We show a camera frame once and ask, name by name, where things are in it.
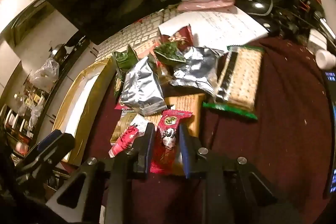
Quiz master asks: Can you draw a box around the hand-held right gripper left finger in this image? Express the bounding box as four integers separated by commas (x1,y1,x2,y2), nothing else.
46,123,156,224

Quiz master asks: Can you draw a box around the metal pot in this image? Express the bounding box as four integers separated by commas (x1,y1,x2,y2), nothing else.
49,44,65,62

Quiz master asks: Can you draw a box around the green-edged cracker packet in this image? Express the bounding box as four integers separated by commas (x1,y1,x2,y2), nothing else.
203,45,265,120

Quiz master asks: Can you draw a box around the white paper sheet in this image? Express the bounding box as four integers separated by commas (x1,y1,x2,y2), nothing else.
158,7,269,54

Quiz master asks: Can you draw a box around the dark red cloth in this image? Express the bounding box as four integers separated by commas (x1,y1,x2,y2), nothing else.
87,37,332,224

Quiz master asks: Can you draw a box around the dark screen device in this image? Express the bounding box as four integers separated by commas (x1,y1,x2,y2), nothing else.
324,70,336,199

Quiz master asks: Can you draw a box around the black computer mouse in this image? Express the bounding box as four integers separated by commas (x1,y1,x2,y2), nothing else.
237,0,274,16

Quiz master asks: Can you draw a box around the red floral packet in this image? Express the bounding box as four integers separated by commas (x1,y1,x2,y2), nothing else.
161,25,194,49

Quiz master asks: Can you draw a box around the black kitchen counter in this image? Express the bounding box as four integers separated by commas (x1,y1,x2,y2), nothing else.
0,30,91,151

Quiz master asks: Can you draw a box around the red and white snack packet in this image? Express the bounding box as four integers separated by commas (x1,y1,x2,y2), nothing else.
108,119,149,158

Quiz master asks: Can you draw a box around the clear plastic bag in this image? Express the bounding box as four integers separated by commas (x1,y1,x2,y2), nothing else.
30,58,60,91

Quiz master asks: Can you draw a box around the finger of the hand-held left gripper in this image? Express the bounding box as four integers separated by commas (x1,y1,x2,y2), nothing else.
16,130,76,175

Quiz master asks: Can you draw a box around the white keyboard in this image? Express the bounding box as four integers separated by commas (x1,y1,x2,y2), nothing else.
95,7,184,62

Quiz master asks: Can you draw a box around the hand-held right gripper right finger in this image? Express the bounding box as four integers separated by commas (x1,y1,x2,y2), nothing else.
179,124,294,224

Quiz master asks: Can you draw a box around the cardboard box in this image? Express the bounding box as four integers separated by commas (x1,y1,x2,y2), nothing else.
51,57,117,166

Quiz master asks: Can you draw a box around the tangle of black cables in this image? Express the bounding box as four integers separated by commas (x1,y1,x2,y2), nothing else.
272,0,327,38

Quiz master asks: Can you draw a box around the white cabinet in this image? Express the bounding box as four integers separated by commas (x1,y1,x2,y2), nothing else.
0,0,100,88

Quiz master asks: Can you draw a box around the orange cracker packet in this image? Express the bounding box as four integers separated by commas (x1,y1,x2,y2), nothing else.
146,93,207,176

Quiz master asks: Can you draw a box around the beige cracker packet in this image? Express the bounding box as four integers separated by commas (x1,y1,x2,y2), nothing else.
110,111,138,143

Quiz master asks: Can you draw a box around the silver foil packet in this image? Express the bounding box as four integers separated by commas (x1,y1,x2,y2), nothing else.
171,46,225,96
120,57,167,116

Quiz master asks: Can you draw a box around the small green foil packet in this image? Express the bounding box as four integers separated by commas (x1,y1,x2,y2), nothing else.
112,45,139,78
153,41,187,67

